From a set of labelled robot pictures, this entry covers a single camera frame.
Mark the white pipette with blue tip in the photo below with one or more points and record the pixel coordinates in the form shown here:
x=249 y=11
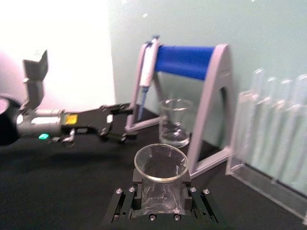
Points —
x=148 y=69

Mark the clear glass test tube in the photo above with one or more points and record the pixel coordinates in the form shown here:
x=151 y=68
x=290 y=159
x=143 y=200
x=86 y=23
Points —
x=286 y=91
x=257 y=81
x=271 y=88
x=302 y=88

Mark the black table cloth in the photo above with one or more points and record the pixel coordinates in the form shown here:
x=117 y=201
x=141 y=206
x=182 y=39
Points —
x=60 y=191

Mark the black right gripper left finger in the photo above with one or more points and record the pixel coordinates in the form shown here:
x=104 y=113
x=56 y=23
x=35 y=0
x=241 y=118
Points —
x=124 y=201

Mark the clear glass beaker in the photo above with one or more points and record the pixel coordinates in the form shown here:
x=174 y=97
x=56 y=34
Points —
x=160 y=167
x=176 y=119

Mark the clear acrylic test tube rack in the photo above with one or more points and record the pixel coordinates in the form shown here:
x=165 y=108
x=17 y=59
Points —
x=251 y=177

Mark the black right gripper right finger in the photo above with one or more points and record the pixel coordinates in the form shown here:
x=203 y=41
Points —
x=199 y=201

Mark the grey pipette stand blue bar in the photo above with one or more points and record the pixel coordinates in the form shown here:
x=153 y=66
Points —
x=211 y=100

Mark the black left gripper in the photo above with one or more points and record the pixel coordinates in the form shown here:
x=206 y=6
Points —
x=88 y=121

